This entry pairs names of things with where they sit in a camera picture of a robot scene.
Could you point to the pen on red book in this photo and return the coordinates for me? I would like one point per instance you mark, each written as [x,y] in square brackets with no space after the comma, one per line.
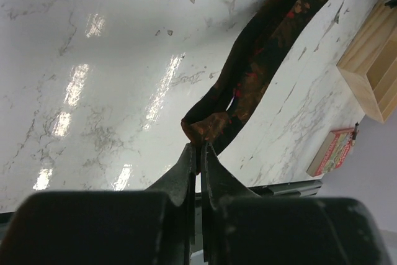
[354,134]

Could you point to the wooden compartment tray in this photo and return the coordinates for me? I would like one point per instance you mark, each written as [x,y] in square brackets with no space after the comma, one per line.
[369,63]

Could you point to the brown red patterned tie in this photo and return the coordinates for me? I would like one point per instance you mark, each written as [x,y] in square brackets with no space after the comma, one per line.
[254,59]

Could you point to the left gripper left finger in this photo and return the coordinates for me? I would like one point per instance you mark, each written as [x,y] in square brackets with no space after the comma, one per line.
[176,234]

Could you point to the red treehouse book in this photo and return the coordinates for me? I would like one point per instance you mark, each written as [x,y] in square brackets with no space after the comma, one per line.
[332,153]

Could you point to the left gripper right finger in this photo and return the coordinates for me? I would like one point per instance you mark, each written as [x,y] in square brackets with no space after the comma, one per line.
[219,189]

